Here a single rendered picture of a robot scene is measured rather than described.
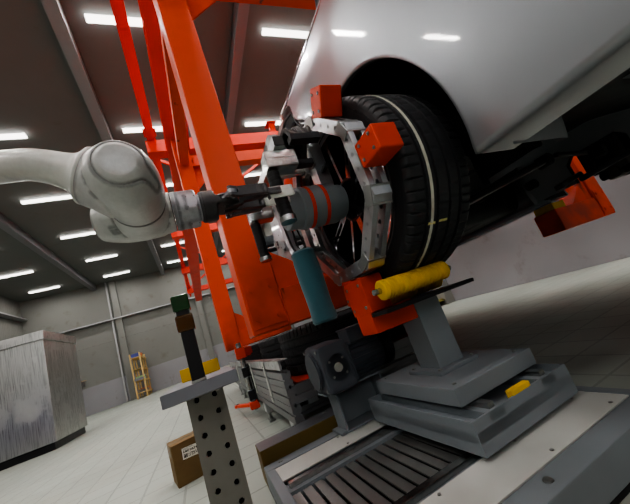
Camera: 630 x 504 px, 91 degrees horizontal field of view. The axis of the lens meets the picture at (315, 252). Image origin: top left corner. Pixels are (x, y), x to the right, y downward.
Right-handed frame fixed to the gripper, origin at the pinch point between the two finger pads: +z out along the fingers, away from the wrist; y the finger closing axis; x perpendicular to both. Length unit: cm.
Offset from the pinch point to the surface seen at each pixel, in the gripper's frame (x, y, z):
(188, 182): 156, -253, -1
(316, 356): -45, -41, 9
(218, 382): -39.6, -10.5, -25.5
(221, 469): -62, -30, -30
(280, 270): -7, -61, 12
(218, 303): 17, -253, -3
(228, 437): -56, -30, -26
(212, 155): 55, -60, -3
